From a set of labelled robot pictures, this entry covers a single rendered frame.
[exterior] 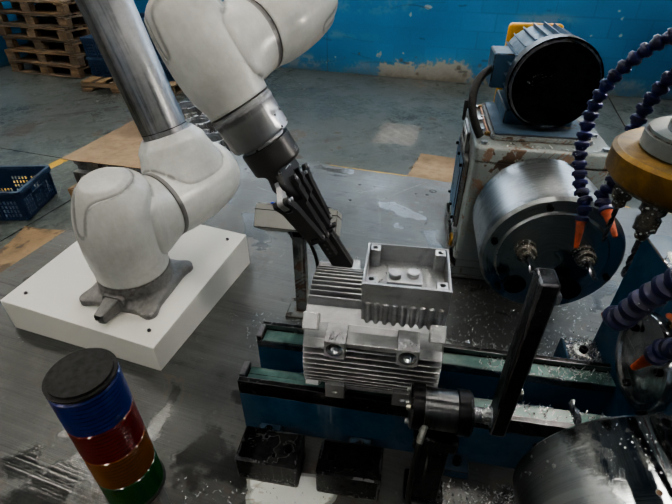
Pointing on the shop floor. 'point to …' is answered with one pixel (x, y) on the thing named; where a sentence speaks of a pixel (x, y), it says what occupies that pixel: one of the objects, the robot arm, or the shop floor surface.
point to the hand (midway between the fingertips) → (335, 251)
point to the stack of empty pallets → (46, 37)
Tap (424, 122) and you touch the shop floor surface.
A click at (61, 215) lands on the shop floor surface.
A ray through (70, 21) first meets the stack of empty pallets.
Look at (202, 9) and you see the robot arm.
